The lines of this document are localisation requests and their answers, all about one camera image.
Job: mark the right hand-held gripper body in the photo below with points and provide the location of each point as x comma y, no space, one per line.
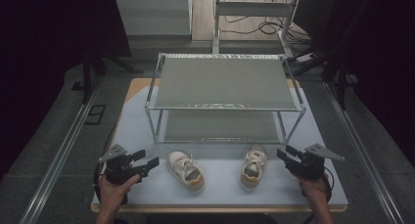
310,167

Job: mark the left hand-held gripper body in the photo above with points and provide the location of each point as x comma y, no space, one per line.
119,171

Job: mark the white sneaker with yellow heel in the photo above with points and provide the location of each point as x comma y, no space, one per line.
253,168
186,171

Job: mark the grey two-tier shoe rack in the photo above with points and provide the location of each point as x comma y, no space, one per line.
225,83

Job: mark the person's right hand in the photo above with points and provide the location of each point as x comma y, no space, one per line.
313,189

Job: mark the person's left hand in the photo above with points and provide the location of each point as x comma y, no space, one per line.
112,194

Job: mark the pale blue table mat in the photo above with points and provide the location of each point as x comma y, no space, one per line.
221,198

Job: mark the black floor stand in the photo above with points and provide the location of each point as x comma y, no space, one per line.
87,77
339,83

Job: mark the dark curtain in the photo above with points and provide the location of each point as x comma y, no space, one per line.
385,70
49,54

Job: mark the grey cabinet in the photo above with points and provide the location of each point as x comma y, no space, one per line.
153,12

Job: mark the metal floor rail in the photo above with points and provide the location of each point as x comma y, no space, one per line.
58,158
362,152

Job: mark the white metal stand frame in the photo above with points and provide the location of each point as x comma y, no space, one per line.
254,8

